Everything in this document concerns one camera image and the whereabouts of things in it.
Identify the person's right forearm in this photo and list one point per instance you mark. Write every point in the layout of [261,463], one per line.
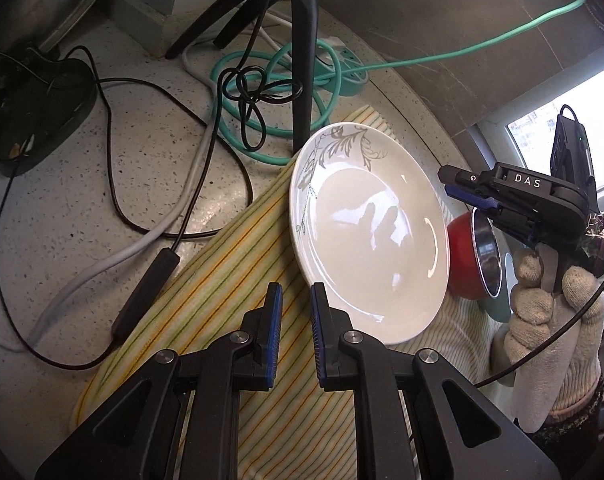
[566,435]

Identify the black tripod stand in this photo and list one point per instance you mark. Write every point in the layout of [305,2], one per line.
[302,60]

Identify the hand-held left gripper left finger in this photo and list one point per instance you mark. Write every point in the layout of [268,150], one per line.
[274,320]

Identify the white framed window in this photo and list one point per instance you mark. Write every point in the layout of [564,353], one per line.
[596,105]

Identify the white plate grey leaf print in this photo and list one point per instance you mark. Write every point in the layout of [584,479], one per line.
[366,230]

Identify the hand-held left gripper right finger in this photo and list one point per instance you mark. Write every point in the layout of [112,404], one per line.
[319,330]

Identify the person's right hand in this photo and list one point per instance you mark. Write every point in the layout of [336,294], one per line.
[536,330]

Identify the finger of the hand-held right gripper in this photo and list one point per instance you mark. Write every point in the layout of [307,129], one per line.
[474,199]
[461,175]

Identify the yellow striped cloth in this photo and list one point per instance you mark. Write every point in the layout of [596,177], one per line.
[217,285]

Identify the red steel bowl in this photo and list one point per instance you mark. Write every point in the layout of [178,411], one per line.
[464,260]

